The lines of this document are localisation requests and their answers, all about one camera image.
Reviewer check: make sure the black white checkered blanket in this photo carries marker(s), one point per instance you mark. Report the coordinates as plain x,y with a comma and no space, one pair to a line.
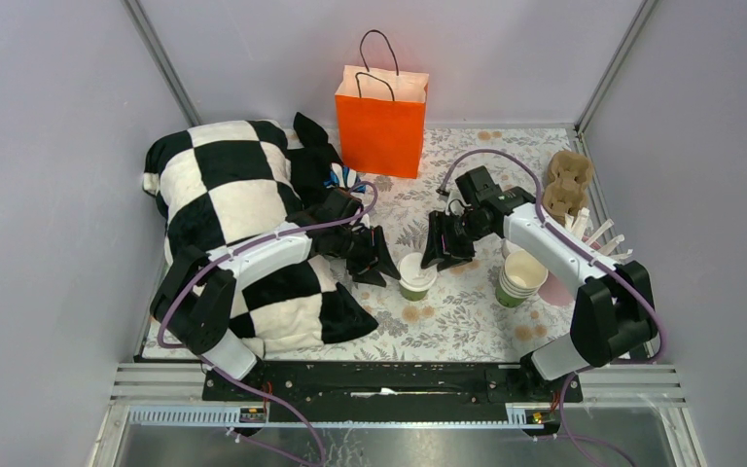
223,183

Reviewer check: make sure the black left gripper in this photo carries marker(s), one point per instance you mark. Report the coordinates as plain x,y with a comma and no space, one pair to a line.
376,251

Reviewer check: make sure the stack of green paper cups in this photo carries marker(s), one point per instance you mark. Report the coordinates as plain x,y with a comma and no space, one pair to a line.
520,279

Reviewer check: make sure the brown cardboard cup carrier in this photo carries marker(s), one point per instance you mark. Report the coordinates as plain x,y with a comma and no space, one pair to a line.
568,176

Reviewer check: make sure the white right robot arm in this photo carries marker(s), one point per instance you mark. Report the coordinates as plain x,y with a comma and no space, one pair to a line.
613,302

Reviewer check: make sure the green paper coffee cup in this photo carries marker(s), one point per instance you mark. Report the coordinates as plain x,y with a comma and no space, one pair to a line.
413,293

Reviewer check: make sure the blue white striped cloth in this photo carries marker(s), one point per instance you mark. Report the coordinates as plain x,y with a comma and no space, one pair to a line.
341,176

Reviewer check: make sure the orange paper bag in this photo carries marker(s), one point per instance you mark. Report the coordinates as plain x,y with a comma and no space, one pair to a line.
381,116

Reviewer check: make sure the white plastic cup lid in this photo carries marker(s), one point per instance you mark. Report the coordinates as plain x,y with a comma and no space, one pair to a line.
414,277

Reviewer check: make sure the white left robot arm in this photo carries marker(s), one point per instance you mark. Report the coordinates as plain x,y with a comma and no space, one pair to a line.
194,299

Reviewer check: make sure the pink cup of stirrers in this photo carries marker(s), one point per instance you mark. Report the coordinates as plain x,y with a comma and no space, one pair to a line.
578,244

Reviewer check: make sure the floral table mat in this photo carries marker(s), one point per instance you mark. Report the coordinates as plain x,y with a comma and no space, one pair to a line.
460,318

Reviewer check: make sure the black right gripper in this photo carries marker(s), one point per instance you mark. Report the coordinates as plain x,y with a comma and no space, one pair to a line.
438,225

